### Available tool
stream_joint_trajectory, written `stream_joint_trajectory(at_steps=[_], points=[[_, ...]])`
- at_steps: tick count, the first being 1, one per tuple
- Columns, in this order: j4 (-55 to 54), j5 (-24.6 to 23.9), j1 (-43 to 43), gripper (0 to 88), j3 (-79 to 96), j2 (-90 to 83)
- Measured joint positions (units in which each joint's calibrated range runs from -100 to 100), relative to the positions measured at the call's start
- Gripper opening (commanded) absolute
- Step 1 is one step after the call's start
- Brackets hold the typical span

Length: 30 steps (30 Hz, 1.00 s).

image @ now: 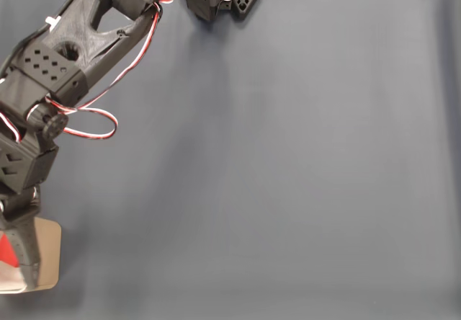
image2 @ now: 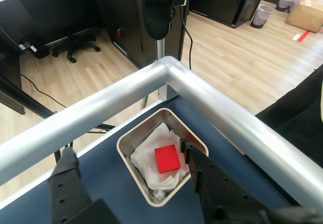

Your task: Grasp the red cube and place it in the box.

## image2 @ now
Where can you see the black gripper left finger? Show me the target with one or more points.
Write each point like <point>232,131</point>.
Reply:
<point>68,196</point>

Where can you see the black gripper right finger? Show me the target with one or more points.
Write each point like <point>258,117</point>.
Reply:
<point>222,198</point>

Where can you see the red cube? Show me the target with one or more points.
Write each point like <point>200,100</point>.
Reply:
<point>167,159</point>

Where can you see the beige square box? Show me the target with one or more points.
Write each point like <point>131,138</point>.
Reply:
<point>126,156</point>

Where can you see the brown cardboard box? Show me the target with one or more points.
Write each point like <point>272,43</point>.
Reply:
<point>305,14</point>

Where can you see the blue-grey table mat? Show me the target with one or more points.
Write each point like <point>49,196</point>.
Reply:
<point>106,178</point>

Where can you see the white crumpled tissue paper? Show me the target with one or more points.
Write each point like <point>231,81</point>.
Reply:
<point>146,163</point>

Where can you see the black fabric bag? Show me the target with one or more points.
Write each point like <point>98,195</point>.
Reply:
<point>295,113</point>

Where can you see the black floor power strip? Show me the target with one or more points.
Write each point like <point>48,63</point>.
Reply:
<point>32,48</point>

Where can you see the red floor tape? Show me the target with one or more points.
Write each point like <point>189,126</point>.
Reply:
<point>302,36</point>

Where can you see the black office chair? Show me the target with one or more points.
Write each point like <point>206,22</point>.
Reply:
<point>50,12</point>

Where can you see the black desk with beige top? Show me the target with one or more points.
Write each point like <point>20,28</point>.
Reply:
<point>126,19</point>

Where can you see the grey mesh waste bin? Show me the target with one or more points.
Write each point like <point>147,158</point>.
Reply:
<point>262,15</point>
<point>285,2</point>

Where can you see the black low cabinet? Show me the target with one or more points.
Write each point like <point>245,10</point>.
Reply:
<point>222,2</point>

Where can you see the silver aluminium frame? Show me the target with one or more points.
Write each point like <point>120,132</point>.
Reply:
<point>101,103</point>

